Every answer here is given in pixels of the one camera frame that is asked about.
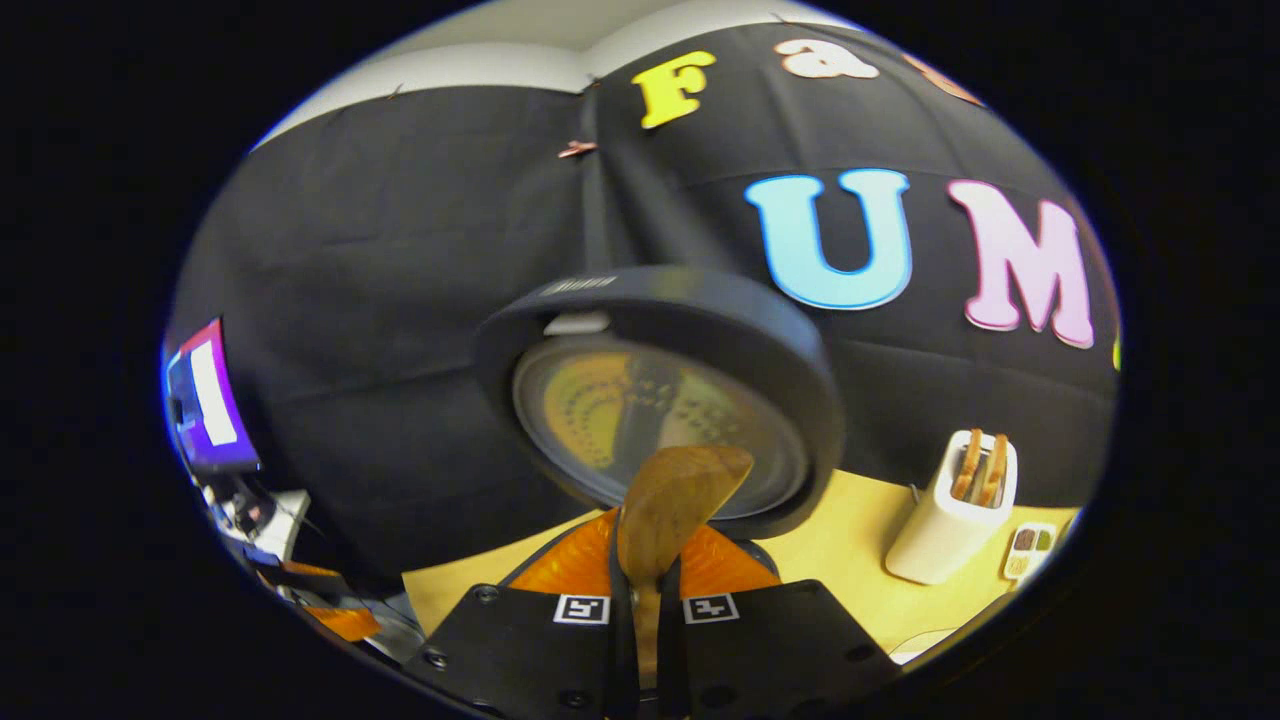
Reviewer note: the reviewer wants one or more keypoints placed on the wooden spoon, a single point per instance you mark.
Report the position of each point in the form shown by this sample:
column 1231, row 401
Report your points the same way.
column 675, row 500

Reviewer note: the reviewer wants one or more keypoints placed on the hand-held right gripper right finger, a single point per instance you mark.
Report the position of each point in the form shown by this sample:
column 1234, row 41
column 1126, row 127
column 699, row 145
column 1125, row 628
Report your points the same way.
column 670, row 650

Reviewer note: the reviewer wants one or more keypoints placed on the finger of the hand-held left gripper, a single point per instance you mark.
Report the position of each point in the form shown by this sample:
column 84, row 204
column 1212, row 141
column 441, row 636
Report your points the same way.
column 305, row 578
column 345, row 622

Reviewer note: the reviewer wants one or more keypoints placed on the dark rice cooker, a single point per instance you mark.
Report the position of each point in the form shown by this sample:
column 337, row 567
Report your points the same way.
column 780, row 330

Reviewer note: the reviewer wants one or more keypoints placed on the computer monitor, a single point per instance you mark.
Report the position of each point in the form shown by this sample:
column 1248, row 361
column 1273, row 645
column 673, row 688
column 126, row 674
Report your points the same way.
column 212, row 400

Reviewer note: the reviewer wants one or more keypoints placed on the white divided bean dish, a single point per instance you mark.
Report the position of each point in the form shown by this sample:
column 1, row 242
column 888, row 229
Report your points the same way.
column 1028, row 552

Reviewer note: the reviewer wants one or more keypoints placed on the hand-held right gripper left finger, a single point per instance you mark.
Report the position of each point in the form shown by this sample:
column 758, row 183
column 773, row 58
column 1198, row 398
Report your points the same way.
column 622, row 645

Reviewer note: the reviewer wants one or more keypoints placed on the white toaster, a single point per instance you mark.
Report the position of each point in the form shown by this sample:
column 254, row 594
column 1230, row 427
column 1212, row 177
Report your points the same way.
column 940, row 540

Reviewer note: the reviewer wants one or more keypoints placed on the copper cloth clip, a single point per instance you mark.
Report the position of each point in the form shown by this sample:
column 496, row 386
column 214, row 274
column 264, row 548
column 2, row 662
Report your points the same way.
column 577, row 149

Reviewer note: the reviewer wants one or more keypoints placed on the toasted bread slice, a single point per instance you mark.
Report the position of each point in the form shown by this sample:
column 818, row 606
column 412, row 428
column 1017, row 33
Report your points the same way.
column 967, row 465
column 994, row 470

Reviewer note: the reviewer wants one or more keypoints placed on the black backdrop cloth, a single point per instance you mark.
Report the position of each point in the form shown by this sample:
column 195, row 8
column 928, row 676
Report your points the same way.
column 400, row 300

